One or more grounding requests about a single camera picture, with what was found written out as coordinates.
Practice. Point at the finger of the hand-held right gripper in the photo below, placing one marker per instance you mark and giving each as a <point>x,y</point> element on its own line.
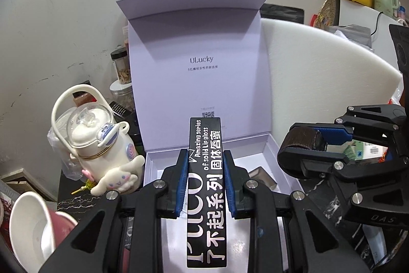
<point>319,164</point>
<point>335,133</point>

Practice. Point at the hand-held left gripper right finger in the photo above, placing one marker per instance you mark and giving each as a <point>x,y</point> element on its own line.
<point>229,183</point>

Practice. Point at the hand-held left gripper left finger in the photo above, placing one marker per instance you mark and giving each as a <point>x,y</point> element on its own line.
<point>182,183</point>

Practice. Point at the smoky translucent box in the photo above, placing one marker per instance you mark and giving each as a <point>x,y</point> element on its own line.
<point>262,177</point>

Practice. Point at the long black lip gloss box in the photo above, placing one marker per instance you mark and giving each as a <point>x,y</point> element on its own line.
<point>206,212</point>

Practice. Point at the lavender gift box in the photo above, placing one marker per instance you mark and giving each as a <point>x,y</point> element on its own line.
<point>198,68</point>

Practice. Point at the white green medicine box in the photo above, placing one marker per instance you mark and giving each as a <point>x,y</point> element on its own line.
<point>364,150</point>

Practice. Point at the white foam block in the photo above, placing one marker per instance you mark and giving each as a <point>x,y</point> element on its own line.
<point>319,74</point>

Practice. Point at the dark label jar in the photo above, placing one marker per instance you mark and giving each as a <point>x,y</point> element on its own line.
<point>121,111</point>

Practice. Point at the small yellow toy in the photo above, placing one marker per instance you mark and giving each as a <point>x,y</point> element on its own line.
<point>86,186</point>

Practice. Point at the white kettle-shaped bottle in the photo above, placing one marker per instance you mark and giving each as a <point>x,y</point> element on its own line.
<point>96,138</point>

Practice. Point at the grey plastic bag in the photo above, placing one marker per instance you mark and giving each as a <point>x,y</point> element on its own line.
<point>354,34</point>

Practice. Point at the glass jar with white lid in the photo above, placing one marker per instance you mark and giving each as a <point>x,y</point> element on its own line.
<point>123,97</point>

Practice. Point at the round woven fan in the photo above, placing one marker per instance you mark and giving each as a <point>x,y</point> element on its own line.
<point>326,10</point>

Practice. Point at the white cabinet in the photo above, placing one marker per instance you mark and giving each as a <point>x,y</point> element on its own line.
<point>358,12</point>

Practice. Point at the clear plastic bag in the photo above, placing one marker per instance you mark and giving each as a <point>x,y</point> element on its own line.
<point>60,161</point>

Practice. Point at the black lid glass jar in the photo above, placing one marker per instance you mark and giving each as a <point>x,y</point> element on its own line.
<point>121,68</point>

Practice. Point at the black plastic bag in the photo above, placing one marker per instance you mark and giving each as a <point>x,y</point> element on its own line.
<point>281,13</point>

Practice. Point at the beige wooden box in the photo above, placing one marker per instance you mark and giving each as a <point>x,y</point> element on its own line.
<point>19,183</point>

